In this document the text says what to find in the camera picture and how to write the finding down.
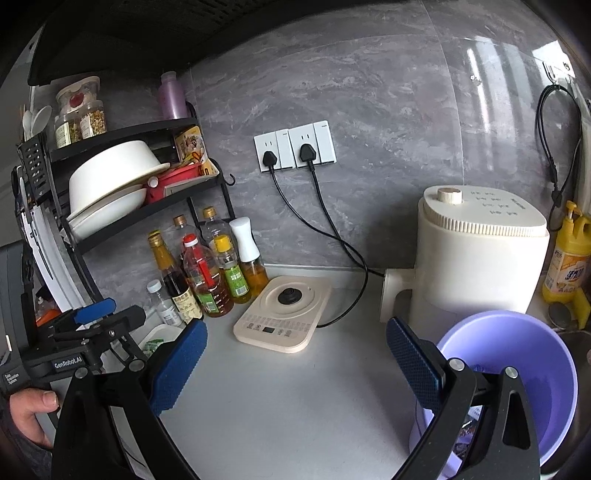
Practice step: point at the green label yellow cap bottle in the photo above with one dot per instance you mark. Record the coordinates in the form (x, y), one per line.
(235, 281)

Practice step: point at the silver snack packet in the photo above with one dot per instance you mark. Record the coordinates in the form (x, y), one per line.
(468, 434)

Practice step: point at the white wall switch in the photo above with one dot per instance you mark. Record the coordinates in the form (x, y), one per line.
(284, 147)
(325, 141)

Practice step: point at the red capped cooking oil bottle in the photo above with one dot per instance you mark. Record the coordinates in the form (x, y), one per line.
(210, 300)

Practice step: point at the yellow detergent bottle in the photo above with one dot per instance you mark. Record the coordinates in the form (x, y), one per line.
(565, 267)

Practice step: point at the yellow sponge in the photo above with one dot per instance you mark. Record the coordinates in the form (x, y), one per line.
(582, 314)

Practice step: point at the metal wall hook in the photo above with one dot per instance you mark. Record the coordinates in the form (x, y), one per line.
(565, 67)

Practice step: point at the clear lidded food container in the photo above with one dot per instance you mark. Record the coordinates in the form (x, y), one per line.
(78, 97)

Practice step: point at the round metal sink plug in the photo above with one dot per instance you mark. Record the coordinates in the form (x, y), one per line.
(561, 316)

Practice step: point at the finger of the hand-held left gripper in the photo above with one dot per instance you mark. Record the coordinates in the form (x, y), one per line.
(94, 310)
(124, 321)

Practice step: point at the glass jar of dried food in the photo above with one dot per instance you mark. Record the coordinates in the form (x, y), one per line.
(92, 122)
(69, 134)

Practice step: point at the person's left hand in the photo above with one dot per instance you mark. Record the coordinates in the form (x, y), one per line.
(32, 404)

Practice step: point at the black metal kitchen rack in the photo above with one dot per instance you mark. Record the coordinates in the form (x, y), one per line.
(124, 135)

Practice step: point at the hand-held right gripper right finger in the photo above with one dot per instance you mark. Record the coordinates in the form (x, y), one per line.
(411, 364)

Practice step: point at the white cutting board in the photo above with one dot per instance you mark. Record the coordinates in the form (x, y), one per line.
(51, 267)

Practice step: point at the cream air fryer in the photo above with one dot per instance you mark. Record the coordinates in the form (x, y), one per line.
(485, 267)

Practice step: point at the pink plastic bottle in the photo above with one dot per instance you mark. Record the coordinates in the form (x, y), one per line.
(171, 99)

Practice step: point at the small green packet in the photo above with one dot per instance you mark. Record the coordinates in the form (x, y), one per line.
(153, 345)

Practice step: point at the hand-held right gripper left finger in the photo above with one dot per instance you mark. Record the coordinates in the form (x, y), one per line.
(178, 364)

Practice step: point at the purple plastic bucket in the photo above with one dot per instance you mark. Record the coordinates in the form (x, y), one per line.
(531, 369)

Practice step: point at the white plastic spoon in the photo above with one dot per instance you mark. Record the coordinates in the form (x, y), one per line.
(41, 117)

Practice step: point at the steel sink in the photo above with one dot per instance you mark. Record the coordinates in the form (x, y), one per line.
(581, 350)

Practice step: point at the red plastic container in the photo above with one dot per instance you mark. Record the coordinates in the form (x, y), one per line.
(175, 174)

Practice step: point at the yellow snack packet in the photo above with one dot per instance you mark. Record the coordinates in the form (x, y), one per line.
(189, 145)

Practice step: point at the cream induction cooker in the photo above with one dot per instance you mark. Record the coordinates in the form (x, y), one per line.
(277, 327)

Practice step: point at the black range hood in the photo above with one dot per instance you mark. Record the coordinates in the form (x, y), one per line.
(138, 37)

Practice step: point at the clear gold capped bottle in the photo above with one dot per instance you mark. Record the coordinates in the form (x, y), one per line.
(214, 226)
(182, 228)

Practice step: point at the white rectangular tray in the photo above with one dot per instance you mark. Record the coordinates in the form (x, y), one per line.
(161, 332)

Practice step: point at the white wall socket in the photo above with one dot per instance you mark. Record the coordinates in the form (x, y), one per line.
(300, 134)
(263, 141)

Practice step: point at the white top oil sprayer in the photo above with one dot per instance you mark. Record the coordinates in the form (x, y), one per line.
(244, 235)

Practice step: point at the person's left forearm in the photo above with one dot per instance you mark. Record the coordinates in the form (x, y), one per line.
(18, 459)

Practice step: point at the dark soy sauce bottle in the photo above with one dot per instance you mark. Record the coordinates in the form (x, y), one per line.
(184, 304)

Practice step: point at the small white capped bottle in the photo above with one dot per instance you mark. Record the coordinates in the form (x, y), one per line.
(168, 314)

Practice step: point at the white plate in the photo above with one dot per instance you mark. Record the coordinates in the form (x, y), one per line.
(106, 217)

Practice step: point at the black perforated utensil holder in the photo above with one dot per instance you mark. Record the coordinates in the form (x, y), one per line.
(34, 166)

